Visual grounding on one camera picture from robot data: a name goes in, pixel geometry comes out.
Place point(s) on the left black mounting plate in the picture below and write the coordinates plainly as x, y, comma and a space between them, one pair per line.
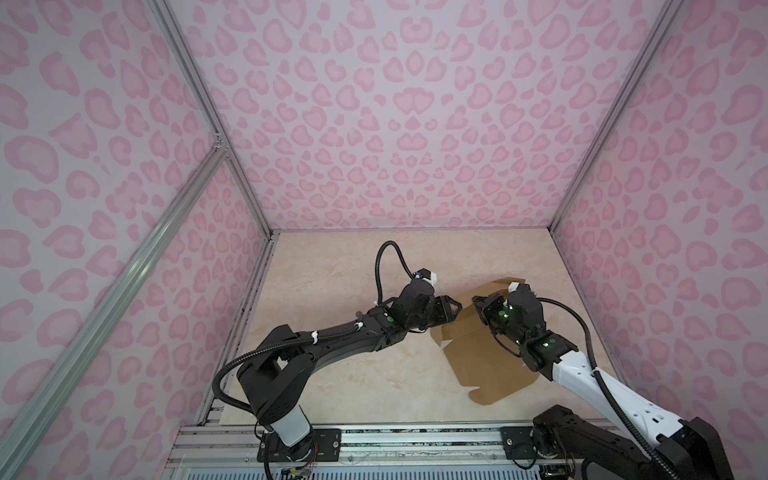
320, 445

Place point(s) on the aluminium post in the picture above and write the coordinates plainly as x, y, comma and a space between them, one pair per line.
180, 50
659, 33

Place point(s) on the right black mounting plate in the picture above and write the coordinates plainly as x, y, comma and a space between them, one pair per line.
518, 444

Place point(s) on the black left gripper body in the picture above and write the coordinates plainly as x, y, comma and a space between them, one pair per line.
417, 322

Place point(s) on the black mounting plate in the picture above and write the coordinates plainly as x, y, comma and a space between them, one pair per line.
518, 444
320, 445

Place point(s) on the back right aluminium post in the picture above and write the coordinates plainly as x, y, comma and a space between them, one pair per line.
659, 33

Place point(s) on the back left aluminium post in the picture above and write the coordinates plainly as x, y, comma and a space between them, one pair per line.
180, 50

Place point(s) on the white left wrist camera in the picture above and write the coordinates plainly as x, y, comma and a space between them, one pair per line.
427, 276

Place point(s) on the brown cardboard box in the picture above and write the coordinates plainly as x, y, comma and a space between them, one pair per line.
480, 361

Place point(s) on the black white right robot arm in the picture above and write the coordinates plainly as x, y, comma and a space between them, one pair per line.
652, 442

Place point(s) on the left aluminium frame strut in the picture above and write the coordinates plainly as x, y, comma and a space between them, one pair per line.
39, 413

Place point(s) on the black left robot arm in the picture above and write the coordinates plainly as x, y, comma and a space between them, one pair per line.
274, 376

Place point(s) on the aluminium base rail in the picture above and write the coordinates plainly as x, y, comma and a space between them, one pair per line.
443, 435

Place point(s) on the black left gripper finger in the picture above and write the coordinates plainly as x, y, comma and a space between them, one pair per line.
442, 315
447, 300

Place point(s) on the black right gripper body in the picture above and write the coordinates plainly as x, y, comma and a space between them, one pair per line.
500, 318

